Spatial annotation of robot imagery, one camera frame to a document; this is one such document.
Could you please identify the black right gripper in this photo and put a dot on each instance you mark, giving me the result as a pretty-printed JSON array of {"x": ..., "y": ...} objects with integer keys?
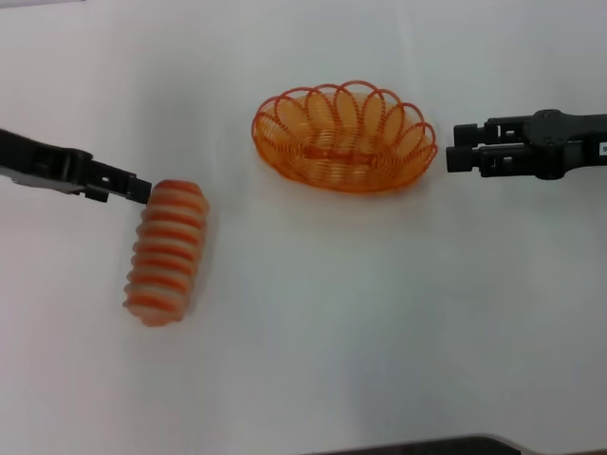
[{"x": 569, "y": 142}]

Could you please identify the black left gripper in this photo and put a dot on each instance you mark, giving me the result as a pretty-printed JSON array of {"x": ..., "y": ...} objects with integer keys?
[{"x": 42, "y": 163}]

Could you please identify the orange white striped bread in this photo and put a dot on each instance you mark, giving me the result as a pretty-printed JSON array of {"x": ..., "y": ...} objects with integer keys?
[{"x": 168, "y": 251}]

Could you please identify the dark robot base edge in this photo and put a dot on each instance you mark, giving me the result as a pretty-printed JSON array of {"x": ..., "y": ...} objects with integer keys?
[{"x": 450, "y": 446}]

